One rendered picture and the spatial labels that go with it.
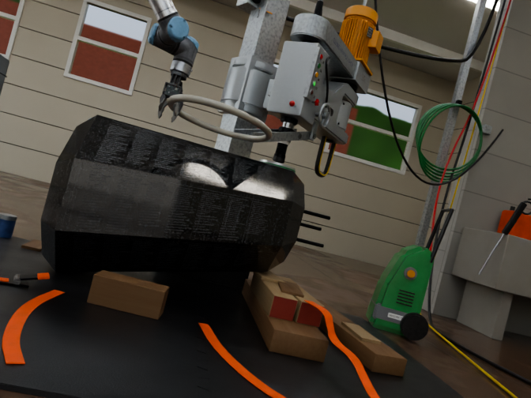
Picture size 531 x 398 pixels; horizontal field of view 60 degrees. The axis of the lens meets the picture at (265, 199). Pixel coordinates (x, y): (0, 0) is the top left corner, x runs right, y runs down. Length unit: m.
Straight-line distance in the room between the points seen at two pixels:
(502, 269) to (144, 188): 2.99
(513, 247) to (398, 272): 1.37
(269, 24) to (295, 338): 2.24
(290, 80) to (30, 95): 6.92
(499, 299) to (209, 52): 6.56
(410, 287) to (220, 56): 6.65
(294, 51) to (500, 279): 2.53
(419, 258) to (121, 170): 1.91
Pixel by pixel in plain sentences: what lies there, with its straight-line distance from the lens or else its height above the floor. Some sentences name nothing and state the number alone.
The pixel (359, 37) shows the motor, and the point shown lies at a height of 1.86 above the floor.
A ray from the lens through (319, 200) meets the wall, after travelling 8.93.
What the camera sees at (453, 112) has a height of 1.85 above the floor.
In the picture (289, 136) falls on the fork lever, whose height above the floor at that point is 0.99.
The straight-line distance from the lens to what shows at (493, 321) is 4.33.
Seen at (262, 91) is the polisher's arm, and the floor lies 1.34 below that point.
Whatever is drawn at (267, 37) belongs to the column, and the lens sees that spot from 3.40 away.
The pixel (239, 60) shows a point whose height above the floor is 1.51.
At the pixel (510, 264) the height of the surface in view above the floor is 0.62.
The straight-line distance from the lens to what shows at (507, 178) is 4.94.
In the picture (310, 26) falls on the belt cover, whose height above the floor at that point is 1.60.
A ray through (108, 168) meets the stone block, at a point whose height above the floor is 0.57.
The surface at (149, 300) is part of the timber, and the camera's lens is 1.98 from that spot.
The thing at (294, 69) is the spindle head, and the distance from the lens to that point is 2.65.
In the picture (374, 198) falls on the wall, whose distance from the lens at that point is 9.33.
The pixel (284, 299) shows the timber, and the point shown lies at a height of 0.20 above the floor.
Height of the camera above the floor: 0.58
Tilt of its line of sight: 1 degrees up
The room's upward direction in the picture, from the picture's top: 15 degrees clockwise
